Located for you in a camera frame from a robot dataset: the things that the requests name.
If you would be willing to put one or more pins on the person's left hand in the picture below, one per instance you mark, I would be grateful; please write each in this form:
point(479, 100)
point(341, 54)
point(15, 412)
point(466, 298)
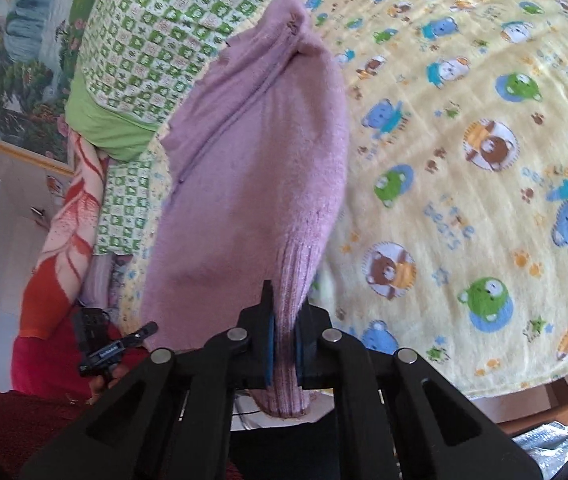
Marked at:
point(109, 382)

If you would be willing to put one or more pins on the lilac striped cloth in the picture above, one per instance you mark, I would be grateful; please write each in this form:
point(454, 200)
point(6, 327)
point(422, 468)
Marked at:
point(98, 280)

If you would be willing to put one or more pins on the green checkered quilt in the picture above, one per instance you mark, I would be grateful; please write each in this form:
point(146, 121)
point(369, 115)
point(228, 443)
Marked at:
point(154, 45)

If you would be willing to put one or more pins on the orange floral blanket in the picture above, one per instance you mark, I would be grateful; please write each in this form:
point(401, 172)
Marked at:
point(69, 240)

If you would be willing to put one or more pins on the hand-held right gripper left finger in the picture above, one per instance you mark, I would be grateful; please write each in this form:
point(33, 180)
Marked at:
point(268, 342)

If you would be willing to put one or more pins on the wooden chair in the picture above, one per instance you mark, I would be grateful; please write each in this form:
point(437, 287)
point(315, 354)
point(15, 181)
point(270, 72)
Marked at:
point(538, 405)

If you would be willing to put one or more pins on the yellow bear printed blanket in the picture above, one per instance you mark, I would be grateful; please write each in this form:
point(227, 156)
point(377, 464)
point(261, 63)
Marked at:
point(463, 185)

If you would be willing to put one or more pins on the purple knitted sweater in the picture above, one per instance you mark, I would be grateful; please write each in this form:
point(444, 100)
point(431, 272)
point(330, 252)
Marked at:
point(244, 185)

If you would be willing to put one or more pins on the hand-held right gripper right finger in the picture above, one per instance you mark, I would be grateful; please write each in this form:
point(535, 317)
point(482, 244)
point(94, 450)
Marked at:
point(298, 352)

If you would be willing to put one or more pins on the silver foil bag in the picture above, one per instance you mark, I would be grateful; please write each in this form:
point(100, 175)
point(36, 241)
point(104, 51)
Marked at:
point(546, 450)

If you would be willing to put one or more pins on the small green checked pillow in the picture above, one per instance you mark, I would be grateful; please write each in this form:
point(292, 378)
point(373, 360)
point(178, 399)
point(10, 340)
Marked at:
point(124, 205)

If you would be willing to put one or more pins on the red cloth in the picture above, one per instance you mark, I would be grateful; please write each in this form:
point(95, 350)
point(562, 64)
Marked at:
point(44, 365)

